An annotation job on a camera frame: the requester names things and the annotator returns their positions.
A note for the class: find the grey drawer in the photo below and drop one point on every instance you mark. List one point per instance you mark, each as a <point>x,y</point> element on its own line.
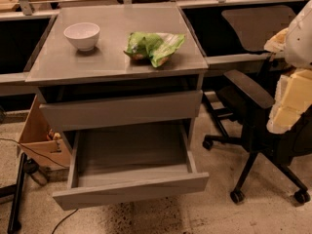
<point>129,163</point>
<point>120,111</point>

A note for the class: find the brown cardboard box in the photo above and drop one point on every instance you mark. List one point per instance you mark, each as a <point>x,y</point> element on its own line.
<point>39,142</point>

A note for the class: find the white ceramic bowl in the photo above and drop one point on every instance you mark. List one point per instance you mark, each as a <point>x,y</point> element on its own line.
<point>83,35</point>

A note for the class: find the grey drawer cabinet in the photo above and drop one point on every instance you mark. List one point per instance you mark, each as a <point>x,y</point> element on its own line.
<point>64,74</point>

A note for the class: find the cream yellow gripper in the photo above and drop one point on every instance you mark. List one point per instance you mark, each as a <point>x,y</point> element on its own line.
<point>299,38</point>

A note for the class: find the grey top drawer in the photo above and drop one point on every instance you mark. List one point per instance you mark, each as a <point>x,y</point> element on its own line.
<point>120,111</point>

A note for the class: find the black office chair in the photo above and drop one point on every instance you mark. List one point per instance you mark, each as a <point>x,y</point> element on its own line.
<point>251,104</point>

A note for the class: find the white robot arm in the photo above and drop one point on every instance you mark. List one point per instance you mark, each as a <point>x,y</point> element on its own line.
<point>295,41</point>

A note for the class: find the green chip bag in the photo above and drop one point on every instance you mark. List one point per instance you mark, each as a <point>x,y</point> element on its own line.
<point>157,47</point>

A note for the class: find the black metal stand leg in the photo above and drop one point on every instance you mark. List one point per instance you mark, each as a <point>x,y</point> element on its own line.
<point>15,190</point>

